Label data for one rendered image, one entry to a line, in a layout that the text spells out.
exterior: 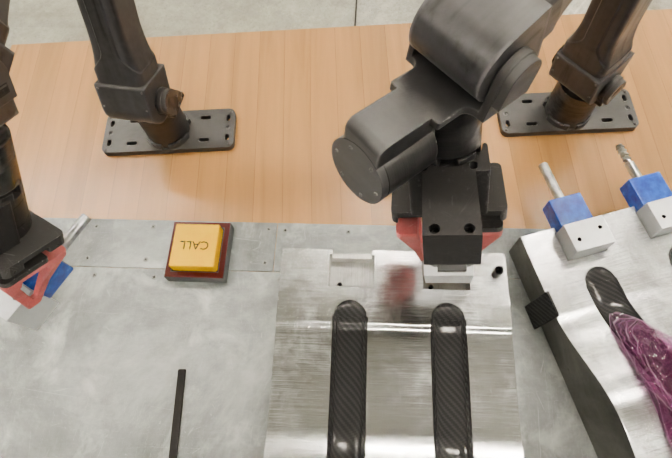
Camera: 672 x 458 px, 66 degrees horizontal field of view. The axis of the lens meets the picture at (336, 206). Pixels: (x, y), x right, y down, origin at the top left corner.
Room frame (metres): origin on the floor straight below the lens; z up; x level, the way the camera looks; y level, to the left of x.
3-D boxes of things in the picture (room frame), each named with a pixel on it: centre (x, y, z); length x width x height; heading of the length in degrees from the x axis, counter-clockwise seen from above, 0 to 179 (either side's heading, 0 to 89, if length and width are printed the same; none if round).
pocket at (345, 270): (0.19, -0.01, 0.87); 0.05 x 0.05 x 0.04; 82
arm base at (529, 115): (0.43, -0.36, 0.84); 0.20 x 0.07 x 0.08; 86
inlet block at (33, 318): (0.22, 0.33, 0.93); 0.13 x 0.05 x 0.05; 144
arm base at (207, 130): (0.46, 0.24, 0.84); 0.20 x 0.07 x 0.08; 86
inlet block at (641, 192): (0.27, -0.39, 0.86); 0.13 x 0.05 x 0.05; 9
